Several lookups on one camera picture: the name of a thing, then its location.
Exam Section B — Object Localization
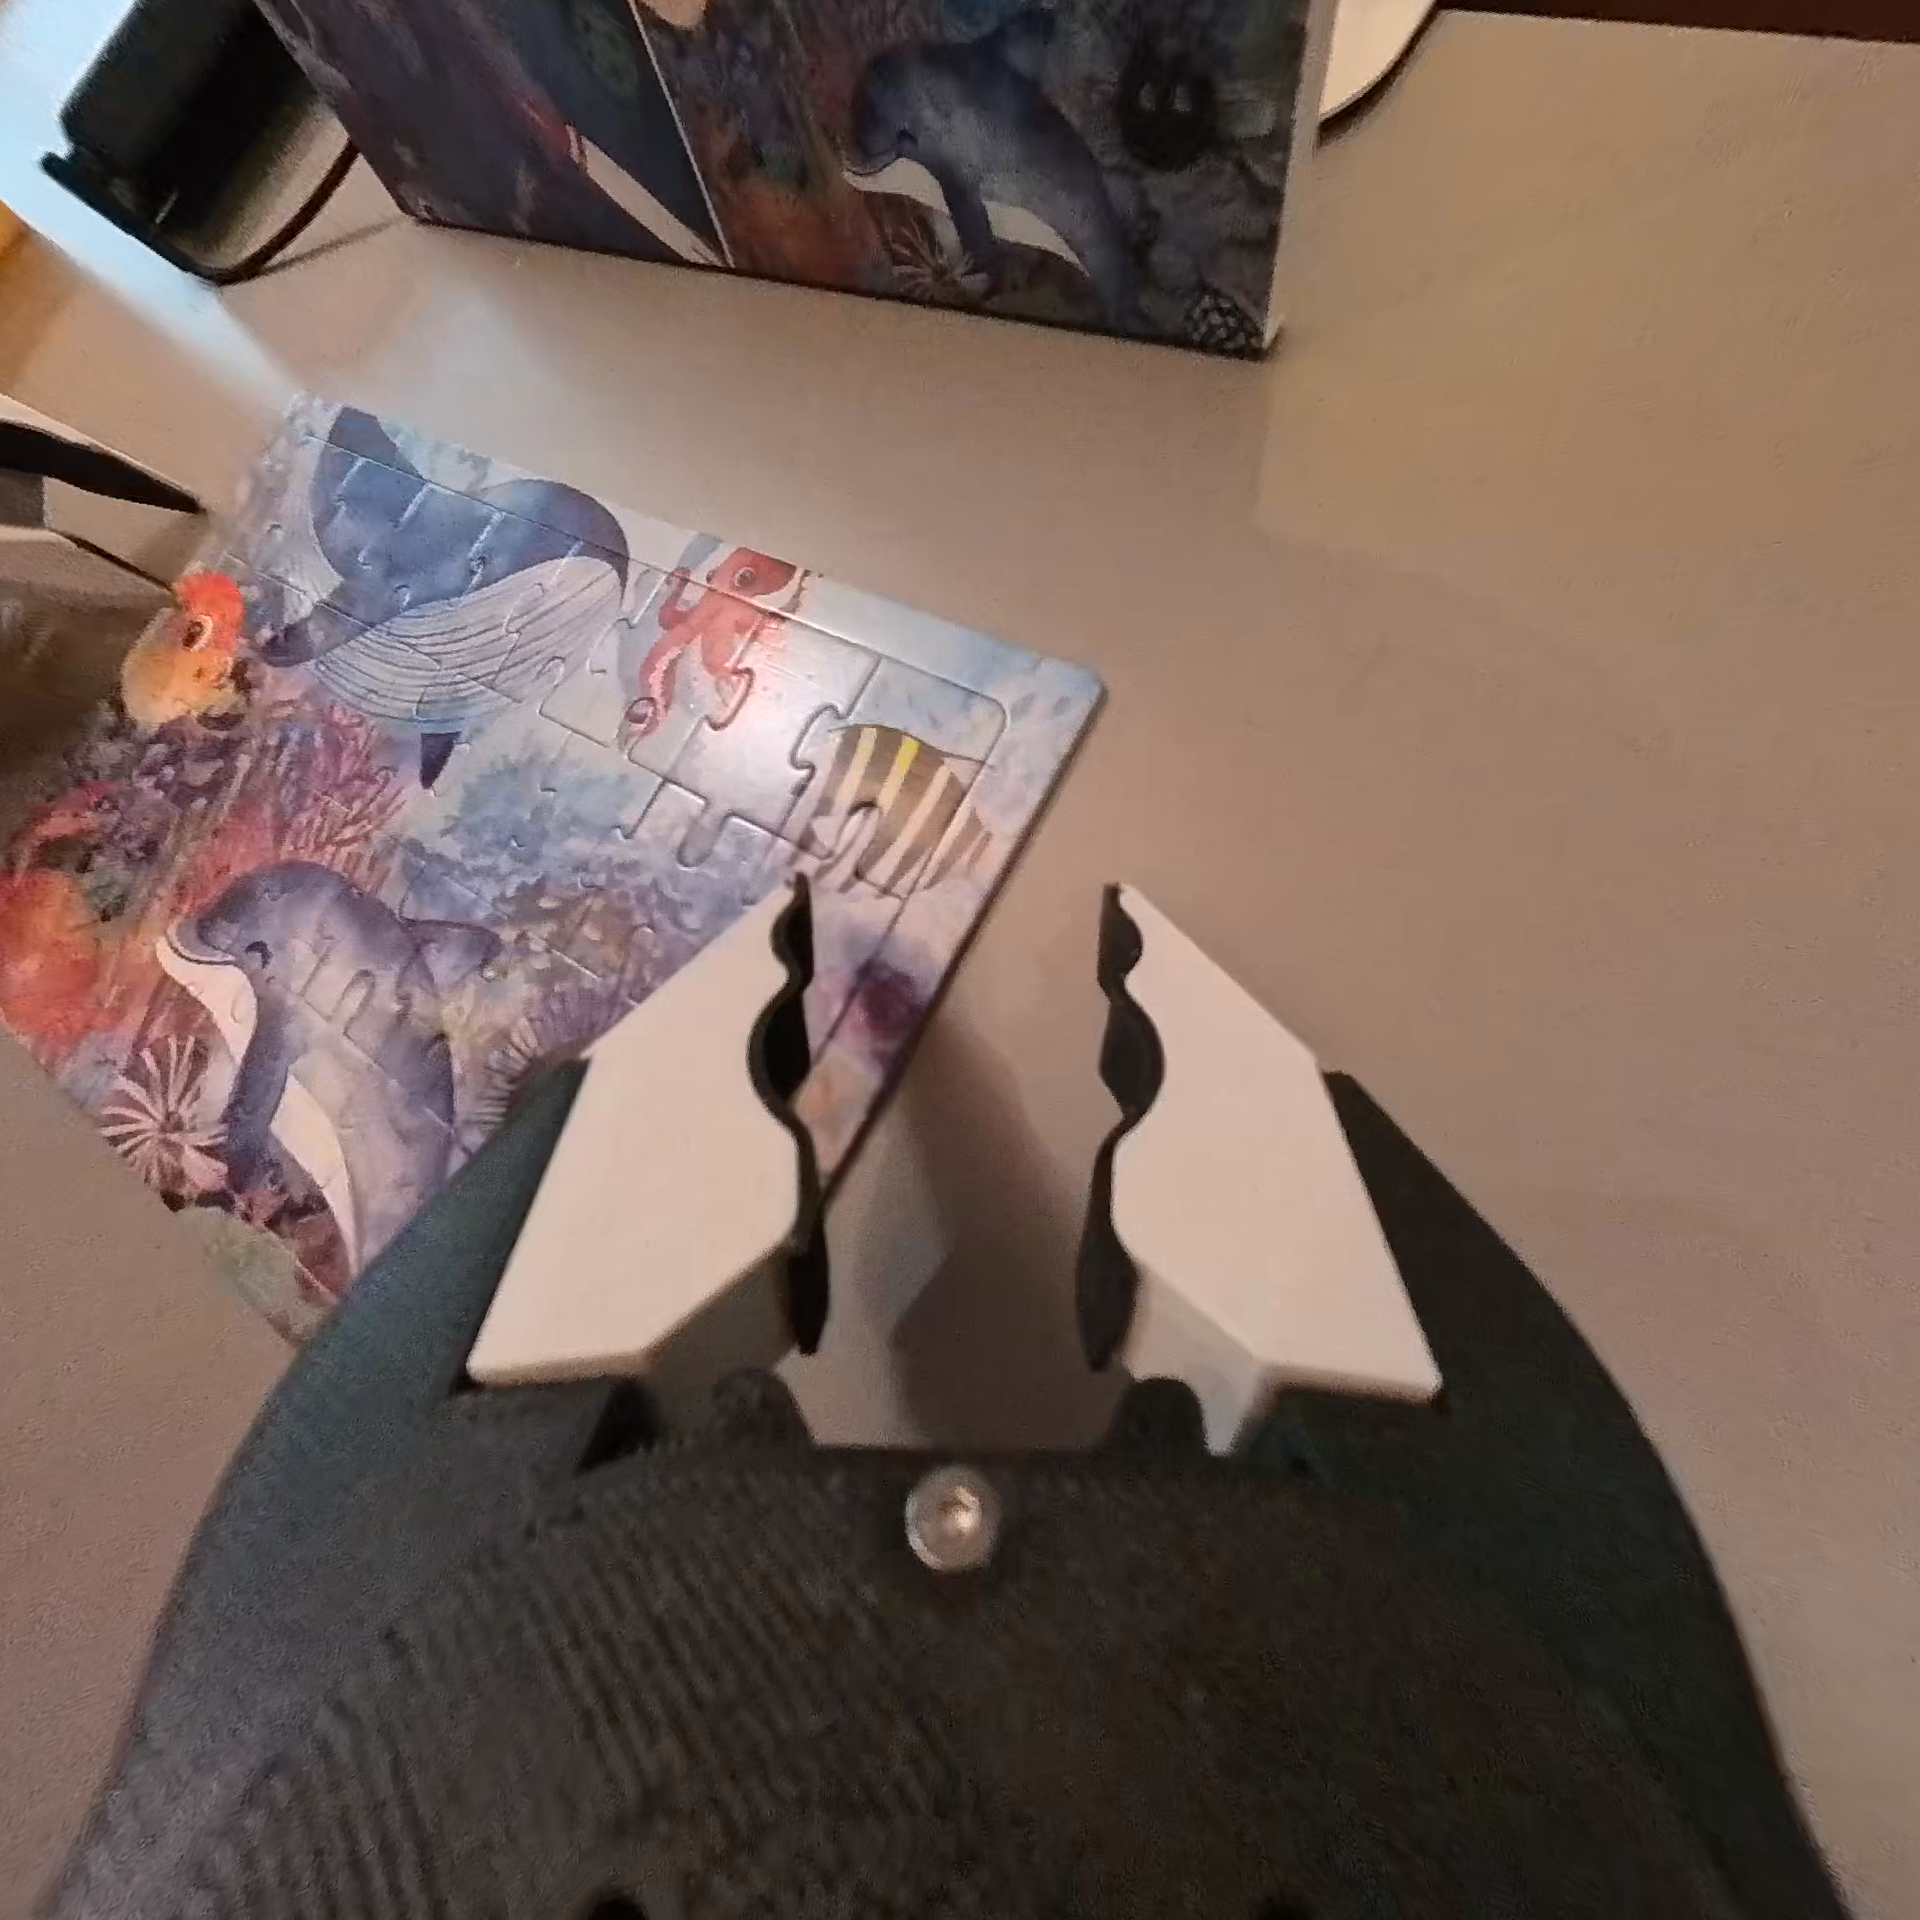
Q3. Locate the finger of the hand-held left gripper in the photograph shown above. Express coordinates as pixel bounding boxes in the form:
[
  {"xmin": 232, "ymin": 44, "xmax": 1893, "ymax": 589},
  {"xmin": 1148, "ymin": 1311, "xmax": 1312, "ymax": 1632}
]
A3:
[
  {"xmin": 0, "ymin": 517, "xmax": 173, "ymax": 601},
  {"xmin": 0, "ymin": 393, "xmax": 206, "ymax": 521}
]

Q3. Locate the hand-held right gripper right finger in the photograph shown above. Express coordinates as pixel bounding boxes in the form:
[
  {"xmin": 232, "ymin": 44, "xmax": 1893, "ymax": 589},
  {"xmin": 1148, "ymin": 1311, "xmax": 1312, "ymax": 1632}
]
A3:
[{"xmin": 1078, "ymin": 883, "xmax": 1443, "ymax": 1460}]

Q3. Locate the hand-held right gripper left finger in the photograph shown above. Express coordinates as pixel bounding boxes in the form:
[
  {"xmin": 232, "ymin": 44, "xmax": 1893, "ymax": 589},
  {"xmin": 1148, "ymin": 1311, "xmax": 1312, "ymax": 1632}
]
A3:
[{"xmin": 466, "ymin": 873, "xmax": 829, "ymax": 1428}]

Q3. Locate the assembled sea jigsaw puzzle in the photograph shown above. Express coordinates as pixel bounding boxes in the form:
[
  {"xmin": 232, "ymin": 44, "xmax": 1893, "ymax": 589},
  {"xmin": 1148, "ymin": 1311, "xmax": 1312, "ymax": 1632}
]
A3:
[{"xmin": 0, "ymin": 393, "xmax": 1106, "ymax": 1342}]

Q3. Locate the black handheld device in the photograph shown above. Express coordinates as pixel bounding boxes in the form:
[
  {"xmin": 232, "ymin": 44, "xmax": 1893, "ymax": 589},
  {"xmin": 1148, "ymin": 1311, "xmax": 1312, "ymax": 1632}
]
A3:
[{"xmin": 40, "ymin": 0, "xmax": 357, "ymax": 276}]

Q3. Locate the illustrated puzzle box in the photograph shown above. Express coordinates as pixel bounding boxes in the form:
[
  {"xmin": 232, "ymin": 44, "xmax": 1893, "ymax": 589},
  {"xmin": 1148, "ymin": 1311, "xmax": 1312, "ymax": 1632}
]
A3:
[{"xmin": 248, "ymin": 0, "xmax": 1325, "ymax": 363}]

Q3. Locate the white monitor stand base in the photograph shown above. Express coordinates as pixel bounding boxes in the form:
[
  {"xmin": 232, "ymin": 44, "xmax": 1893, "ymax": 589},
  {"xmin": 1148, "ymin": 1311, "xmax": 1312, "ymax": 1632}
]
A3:
[{"xmin": 1316, "ymin": 0, "xmax": 1440, "ymax": 128}]

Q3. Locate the black braided cable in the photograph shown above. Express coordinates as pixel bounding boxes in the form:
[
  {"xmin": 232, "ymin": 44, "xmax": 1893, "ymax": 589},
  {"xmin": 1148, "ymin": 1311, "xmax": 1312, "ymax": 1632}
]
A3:
[{"xmin": 211, "ymin": 128, "xmax": 369, "ymax": 288}]

